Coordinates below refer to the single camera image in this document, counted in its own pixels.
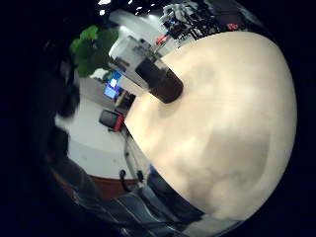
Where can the dark cylindrical cup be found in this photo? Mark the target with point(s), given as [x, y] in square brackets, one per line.
[161, 82]

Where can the black and red chair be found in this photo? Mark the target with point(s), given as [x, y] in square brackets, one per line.
[110, 119]

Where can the blue lit computer monitor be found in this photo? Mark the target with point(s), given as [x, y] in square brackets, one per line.
[112, 88]

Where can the green leafy plant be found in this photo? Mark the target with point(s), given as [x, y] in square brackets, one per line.
[89, 49]

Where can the cluttered equipment rack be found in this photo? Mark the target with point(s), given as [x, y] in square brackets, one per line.
[191, 18]

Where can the red label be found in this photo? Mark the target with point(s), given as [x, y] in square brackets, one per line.
[232, 26]

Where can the ceiling lamp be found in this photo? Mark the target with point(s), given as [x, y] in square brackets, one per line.
[104, 2]
[102, 12]

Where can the white table leg frame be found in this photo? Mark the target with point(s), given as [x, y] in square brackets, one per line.
[133, 158]

